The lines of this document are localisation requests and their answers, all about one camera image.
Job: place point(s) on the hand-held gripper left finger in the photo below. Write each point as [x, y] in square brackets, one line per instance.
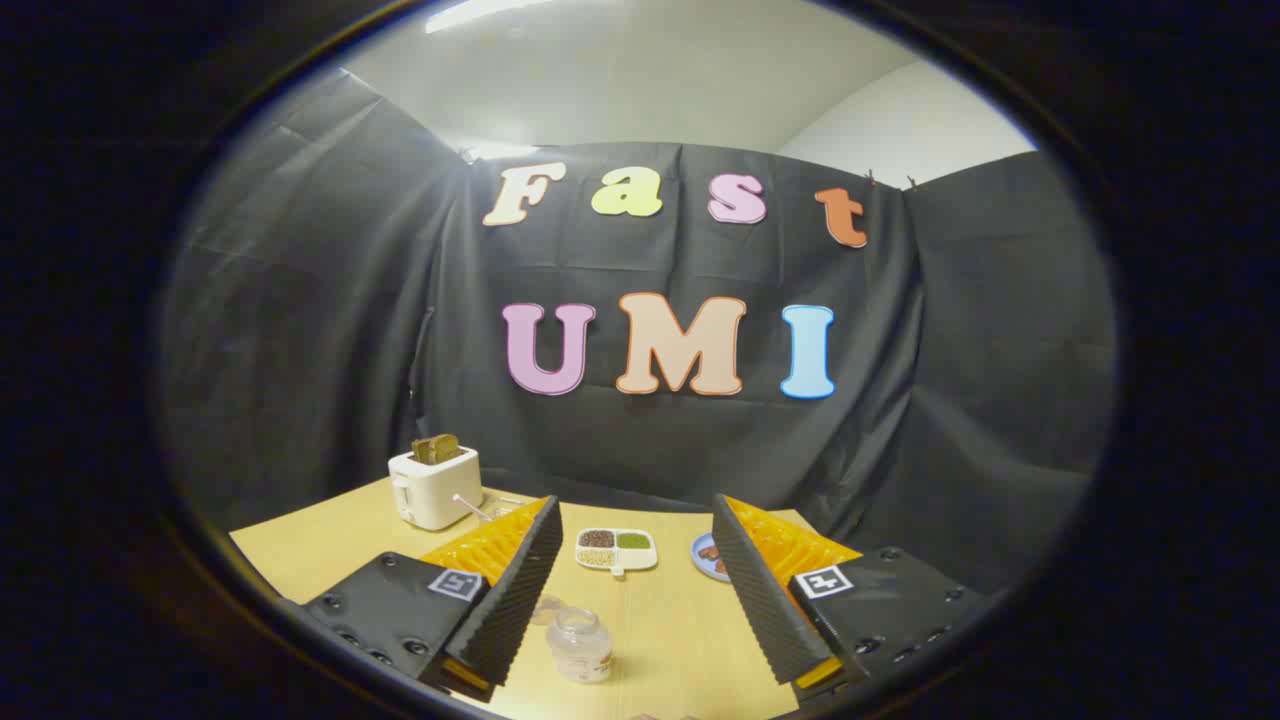
[510, 610]

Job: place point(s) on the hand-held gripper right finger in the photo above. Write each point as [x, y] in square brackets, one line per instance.
[765, 610]

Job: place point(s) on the clear plastic juice bottle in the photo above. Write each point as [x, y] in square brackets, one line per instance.
[580, 648]

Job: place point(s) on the small blue plate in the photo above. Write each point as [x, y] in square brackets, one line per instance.
[700, 562]

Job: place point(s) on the wooden table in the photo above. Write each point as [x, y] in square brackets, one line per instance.
[660, 630]

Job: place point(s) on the pink striped straw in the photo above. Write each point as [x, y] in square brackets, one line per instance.
[470, 506]

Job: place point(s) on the white divided grain dish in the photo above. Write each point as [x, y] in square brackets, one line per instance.
[615, 552]

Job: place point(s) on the white toaster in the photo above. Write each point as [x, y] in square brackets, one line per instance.
[435, 490]

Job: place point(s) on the brown toast slice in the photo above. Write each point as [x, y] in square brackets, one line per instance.
[446, 447]
[422, 452]

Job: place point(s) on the black backdrop cloth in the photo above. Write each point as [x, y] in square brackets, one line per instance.
[330, 330]

